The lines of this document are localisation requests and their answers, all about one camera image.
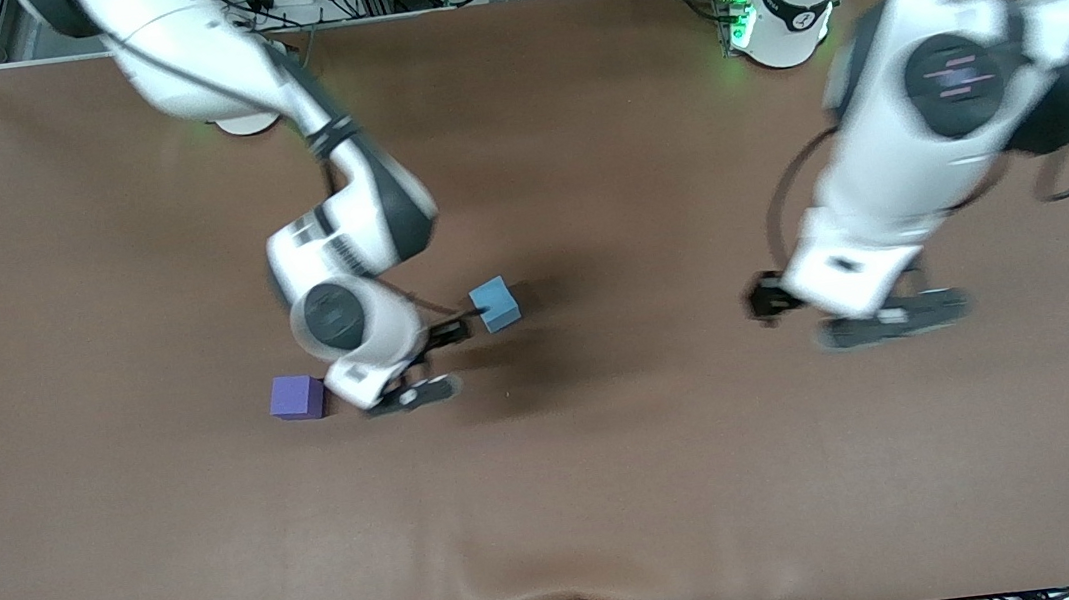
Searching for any blue foam block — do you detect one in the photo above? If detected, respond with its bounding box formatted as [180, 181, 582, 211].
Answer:
[468, 275, 525, 336]

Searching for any purple foam block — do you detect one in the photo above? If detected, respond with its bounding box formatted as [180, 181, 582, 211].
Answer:
[267, 371, 329, 424]

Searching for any brown table mat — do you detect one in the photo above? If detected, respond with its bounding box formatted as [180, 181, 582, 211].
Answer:
[0, 0, 1069, 600]

